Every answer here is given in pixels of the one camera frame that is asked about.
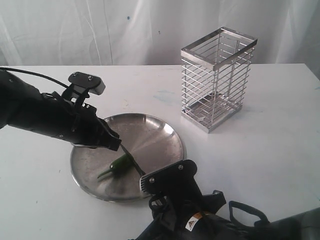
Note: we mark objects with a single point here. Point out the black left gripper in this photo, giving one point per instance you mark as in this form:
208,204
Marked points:
76,122

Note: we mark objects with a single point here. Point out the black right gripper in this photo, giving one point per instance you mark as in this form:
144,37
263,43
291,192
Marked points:
186,221

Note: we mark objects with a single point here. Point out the black handled knife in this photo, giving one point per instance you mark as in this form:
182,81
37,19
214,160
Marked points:
135,164

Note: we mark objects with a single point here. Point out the green chili pepper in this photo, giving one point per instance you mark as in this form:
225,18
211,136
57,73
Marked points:
118,166

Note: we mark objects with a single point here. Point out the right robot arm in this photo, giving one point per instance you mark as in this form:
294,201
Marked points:
248,223

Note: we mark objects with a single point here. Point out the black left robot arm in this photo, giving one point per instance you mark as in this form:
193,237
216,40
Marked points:
20,102

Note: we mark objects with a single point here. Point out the round stainless steel plate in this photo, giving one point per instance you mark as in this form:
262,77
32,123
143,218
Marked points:
152,142

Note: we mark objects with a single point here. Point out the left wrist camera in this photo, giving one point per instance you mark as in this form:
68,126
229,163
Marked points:
81,82

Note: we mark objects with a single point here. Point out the wire metal utensil holder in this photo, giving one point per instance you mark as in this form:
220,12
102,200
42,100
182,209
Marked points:
214,74

